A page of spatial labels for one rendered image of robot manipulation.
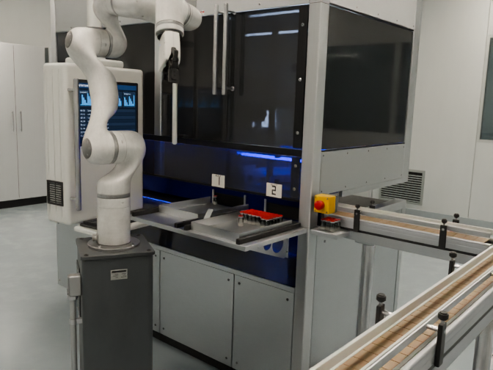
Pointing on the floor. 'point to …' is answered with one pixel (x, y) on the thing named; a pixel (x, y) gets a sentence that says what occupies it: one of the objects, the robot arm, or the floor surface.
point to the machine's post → (309, 180)
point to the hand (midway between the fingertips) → (170, 85)
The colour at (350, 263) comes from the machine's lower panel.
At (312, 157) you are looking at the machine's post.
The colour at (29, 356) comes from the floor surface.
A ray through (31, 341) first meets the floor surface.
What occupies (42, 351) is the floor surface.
